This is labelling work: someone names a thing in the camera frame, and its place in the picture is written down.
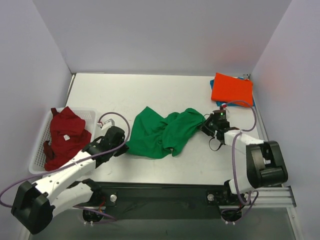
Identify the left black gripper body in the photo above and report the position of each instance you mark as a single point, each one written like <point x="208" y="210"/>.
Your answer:
<point x="120" y="149"/>

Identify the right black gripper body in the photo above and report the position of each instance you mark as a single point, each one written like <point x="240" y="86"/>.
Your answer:
<point x="208" y="125"/>

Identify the green t-shirt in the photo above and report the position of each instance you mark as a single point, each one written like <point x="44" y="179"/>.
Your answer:
<point x="156" y="137"/>

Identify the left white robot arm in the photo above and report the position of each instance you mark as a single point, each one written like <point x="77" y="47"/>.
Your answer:
<point x="36" y="204"/>

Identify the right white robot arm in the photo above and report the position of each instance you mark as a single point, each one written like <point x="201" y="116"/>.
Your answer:
<point x="255" y="163"/>

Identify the folded blue t-shirt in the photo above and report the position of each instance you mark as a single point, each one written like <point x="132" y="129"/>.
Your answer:
<point x="250" y="103"/>

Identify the folded orange t-shirt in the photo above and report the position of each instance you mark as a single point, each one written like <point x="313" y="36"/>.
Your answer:
<point x="231" y="90"/>

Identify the dark red t-shirt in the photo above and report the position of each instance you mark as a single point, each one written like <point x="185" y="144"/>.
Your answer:
<point x="68" y="137"/>

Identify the white plastic basket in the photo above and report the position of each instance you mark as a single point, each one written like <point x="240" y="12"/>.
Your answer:
<point x="38" y="158"/>

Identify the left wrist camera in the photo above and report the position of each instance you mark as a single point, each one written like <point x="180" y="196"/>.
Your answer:
<point x="106" y="124"/>

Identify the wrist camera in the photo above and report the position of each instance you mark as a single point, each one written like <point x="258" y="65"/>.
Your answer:
<point x="106" y="124"/>
<point x="223" y="108"/>

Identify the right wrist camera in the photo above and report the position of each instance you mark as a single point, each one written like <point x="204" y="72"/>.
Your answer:
<point x="223" y="108"/>

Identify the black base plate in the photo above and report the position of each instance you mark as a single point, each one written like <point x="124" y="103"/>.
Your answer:
<point x="158" y="201"/>

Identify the aluminium frame rail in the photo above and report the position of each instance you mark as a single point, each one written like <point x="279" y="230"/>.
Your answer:
<point x="274" y="197"/>

